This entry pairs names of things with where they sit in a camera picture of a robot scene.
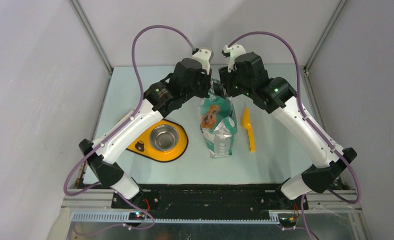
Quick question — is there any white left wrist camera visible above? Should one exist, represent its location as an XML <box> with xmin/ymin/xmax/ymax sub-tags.
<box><xmin>191</xmin><ymin>48</ymin><xmax>214</xmax><ymax>75</ymax></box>

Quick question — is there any green white pet food bag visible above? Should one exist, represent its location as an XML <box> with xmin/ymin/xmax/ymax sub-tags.
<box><xmin>198</xmin><ymin>78</ymin><xmax>238</xmax><ymax>158</ymax></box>

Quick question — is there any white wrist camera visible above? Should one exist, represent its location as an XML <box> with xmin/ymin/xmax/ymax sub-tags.
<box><xmin>191</xmin><ymin>48</ymin><xmax>214</xmax><ymax>75</ymax></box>
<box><xmin>222</xmin><ymin>44</ymin><xmax>247</xmax><ymax>73</ymax></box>

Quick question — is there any yellow plastic scoop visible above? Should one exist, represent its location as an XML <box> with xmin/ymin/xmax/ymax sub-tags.
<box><xmin>240</xmin><ymin>106</ymin><xmax>256</xmax><ymax>152</ymax></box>

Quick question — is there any aluminium frame rail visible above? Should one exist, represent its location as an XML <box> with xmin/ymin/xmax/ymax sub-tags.
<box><xmin>61</xmin><ymin>189</ymin><xmax>363</xmax><ymax>224</ymax></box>

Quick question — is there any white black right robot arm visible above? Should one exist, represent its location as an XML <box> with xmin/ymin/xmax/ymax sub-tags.
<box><xmin>219</xmin><ymin>51</ymin><xmax>357</xmax><ymax>209</ymax></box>

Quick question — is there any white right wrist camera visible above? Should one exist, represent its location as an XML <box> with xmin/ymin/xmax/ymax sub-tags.
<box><xmin>222</xmin><ymin>44</ymin><xmax>247</xmax><ymax>73</ymax></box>

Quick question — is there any yellow double pet bowl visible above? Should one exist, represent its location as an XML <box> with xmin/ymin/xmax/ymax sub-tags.
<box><xmin>126</xmin><ymin>119</ymin><xmax>189</xmax><ymax>163</ymax></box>

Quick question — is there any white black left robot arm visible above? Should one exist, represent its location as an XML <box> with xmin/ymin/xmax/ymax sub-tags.
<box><xmin>79</xmin><ymin>57</ymin><xmax>212</xmax><ymax>208</ymax></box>

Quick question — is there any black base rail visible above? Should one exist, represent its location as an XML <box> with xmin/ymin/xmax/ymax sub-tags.
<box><xmin>110</xmin><ymin>182</ymin><xmax>309</xmax><ymax>221</ymax></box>

